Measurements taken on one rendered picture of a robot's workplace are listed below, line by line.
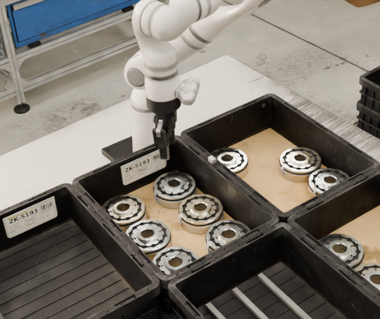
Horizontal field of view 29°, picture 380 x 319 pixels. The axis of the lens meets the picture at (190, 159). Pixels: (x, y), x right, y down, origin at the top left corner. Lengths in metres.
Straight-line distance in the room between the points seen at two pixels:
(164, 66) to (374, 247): 0.60
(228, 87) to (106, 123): 0.42
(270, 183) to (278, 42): 2.37
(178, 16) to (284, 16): 2.96
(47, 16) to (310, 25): 1.53
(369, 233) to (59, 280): 0.69
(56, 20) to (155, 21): 2.22
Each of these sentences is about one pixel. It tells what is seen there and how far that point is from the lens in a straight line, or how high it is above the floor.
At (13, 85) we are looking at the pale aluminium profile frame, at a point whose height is 0.16.
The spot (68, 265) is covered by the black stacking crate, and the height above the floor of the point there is 0.83.
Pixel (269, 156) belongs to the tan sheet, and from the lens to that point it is 1.91.
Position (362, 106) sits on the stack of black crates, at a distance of 2.74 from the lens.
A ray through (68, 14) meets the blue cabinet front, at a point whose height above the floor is 0.40.
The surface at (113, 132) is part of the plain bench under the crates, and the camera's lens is 2.25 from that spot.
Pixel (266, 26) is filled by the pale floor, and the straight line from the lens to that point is 4.30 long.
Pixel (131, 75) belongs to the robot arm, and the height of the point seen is 1.00.
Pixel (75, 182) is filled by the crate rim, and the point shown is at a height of 0.93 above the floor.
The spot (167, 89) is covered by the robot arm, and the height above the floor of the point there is 1.17.
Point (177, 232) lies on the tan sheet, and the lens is 1.70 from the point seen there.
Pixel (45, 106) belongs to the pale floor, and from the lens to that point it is 3.74.
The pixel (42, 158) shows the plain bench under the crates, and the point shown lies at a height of 0.70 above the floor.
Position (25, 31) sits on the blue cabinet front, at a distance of 3.60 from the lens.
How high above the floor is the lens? 1.99
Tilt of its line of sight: 38 degrees down
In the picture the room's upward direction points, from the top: 4 degrees counter-clockwise
